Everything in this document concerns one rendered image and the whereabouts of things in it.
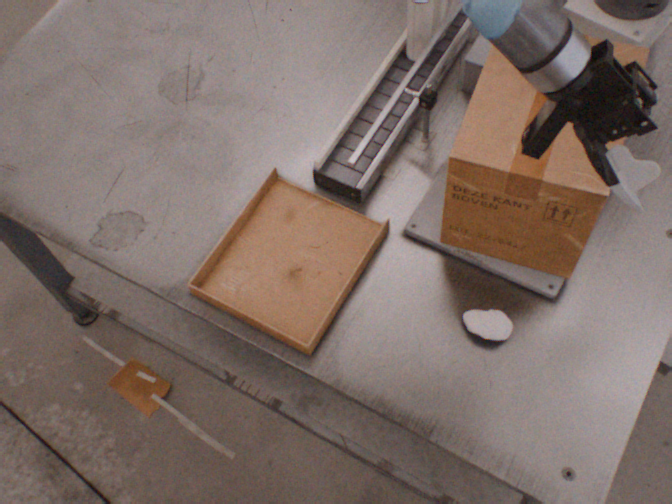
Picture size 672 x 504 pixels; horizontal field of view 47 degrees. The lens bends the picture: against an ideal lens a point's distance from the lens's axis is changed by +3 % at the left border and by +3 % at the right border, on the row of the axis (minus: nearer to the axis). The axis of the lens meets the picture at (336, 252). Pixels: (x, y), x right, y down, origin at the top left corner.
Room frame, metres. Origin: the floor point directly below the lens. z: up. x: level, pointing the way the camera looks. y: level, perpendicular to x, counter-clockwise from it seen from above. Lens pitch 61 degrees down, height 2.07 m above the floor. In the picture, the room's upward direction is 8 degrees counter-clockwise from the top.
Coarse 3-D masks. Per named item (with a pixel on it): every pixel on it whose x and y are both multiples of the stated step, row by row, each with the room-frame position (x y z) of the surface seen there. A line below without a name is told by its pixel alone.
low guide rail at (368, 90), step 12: (396, 48) 1.11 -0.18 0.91; (384, 60) 1.09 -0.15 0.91; (384, 72) 1.06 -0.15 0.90; (372, 84) 1.03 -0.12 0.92; (360, 96) 1.00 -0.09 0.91; (360, 108) 0.98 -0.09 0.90; (348, 120) 0.95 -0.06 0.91; (336, 132) 0.92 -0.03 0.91; (336, 144) 0.91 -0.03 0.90; (324, 156) 0.87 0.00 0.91
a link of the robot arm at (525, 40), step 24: (480, 0) 0.61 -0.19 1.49; (504, 0) 0.60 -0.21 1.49; (528, 0) 0.60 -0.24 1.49; (552, 0) 0.61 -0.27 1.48; (480, 24) 0.60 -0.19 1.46; (504, 24) 0.59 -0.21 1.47; (528, 24) 0.59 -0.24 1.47; (552, 24) 0.59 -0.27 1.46; (504, 48) 0.59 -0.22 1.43; (528, 48) 0.58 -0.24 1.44; (552, 48) 0.58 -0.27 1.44
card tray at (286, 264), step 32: (256, 192) 0.84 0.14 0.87; (288, 192) 0.85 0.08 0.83; (256, 224) 0.79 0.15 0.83; (288, 224) 0.78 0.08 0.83; (320, 224) 0.77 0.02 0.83; (352, 224) 0.76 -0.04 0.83; (384, 224) 0.72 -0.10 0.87; (224, 256) 0.73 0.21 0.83; (256, 256) 0.72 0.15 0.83; (288, 256) 0.71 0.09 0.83; (320, 256) 0.70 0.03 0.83; (352, 256) 0.69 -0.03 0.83; (192, 288) 0.65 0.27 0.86; (224, 288) 0.66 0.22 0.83; (256, 288) 0.65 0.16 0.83; (288, 288) 0.64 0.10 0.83; (320, 288) 0.63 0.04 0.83; (256, 320) 0.56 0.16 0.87; (288, 320) 0.57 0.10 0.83; (320, 320) 0.56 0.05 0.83
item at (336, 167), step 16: (464, 16) 1.21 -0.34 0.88; (448, 32) 1.17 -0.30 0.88; (400, 64) 1.10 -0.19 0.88; (432, 64) 1.09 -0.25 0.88; (384, 80) 1.06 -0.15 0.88; (400, 80) 1.06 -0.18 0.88; (416, 80) 1.05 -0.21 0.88; (384, 96) 1.02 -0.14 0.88; (368, 112) 0.99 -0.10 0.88; (400, 112) 0.98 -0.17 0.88; (352, 128) 0.95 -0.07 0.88; (368, 128) 0.95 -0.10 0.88; (384, 128) 0.94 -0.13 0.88; (352, 144) 0.91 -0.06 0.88; (336, 160) 0.88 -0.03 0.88; (368, 160) 0.87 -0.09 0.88; (336, 176) 0.84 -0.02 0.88; (352, 176) 0.84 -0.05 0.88
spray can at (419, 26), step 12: (408, 0) 1.12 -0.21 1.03; (420, 0) 1.10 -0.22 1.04; (432, 0) 1.11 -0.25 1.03; (408, 12) 1.12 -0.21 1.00; (420, 12) 1.10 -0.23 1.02; (432, 12) 1.11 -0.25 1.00; (408, 24) 1.12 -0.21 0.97; (420, 24) 1.10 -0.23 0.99; (432, 24) 1.11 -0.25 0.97; (408, 36) 1.11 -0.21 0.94; (420, 36) 1.10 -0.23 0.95; (408, 48) 1.11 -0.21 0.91; (420, 48) 1.10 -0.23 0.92
